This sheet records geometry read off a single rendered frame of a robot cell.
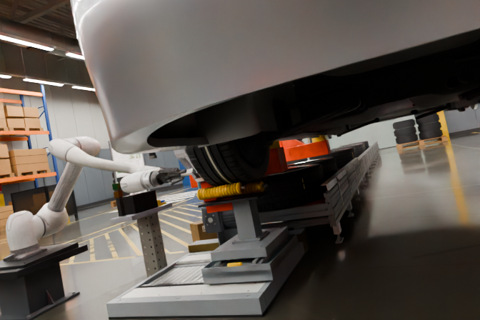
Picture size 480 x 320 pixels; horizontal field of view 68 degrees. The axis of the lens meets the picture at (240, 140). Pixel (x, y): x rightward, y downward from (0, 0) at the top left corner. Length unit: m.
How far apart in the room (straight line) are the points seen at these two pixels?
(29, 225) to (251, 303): 1.55
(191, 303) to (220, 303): 0.14
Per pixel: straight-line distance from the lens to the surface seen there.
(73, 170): 2.50
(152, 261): 2.51
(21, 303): 2.62
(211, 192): 1.86
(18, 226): 2.61
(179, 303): 1.80
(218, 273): 1.82
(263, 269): 1.72
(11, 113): 13.64
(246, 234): 1.93
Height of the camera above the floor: 0.65
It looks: 3 degrees up
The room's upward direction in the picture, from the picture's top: 11 degrees counter-clockwise
